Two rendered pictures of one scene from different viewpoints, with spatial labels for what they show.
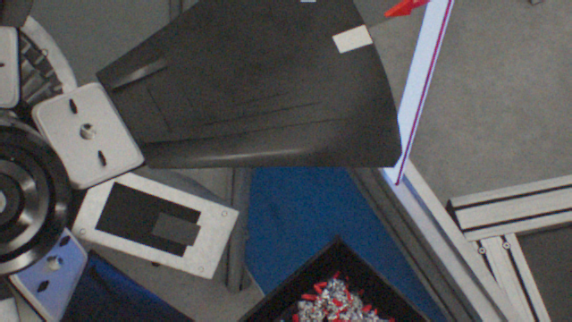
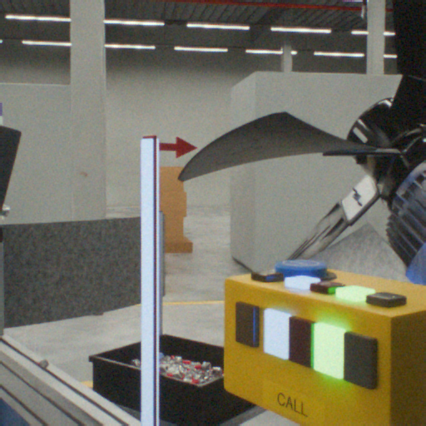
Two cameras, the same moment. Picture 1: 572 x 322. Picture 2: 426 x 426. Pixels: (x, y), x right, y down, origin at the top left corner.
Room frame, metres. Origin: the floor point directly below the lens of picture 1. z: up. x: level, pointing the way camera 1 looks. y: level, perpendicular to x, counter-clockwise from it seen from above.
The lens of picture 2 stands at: (1.41, -0.06, 1.15)
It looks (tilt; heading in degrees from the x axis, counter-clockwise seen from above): 3 degrees down; 179
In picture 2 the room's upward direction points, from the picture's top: straight up
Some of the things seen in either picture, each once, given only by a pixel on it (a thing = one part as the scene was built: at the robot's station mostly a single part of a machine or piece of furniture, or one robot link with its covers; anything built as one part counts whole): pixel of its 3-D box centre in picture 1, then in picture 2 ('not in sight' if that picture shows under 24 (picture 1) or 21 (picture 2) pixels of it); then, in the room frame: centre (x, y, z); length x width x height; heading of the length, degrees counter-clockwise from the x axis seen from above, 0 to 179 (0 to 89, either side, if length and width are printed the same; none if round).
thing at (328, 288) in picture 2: not in sight; (327, 287); (0.99, 0.02, 1.08); 0.02 x 0.02 x 0.01; 36
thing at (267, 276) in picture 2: not in sight; (267, 276); (0.95, -0.02, 1.08); 0.02 x 0.02 x 0.01; 36
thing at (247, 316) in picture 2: not in sight; (247, 324); (0.96, -0.03, 1.04); 0.02 x 0.01 x 0.03; 36
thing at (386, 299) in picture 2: not in sight; (385, 299); (1.03, 0.05, 1.08); 0.02 x 0.02 x 0.01; 36
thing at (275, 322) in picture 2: not in sight; (277, 334); (0.99, -0.01, 1.04); 0.02 x 0.01 x 0.03; 36
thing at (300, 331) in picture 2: not in sight; (302, 341); (1.01, 0.00, 1.04); 0.02 x 0.01 x 0.03; 36
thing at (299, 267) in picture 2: not in sight; (300, 271); (0.93, 0.01, 1.08); 0.04 x 0.04 x 0.02
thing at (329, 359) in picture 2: not in sight; (329, 349); (1.03, 0.02, 1.04); 0.02 x 0.01 x 0.03; 36
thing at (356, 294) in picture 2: not in sight; (355, 293); (1.01, 0.03, 1.08); 0.02 x 0.02 x 0.01; 36
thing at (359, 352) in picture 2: not in sight; (359, 359); (1.05, 0.03, 1.04); 0.02 x 0.01 x 0.03; 36
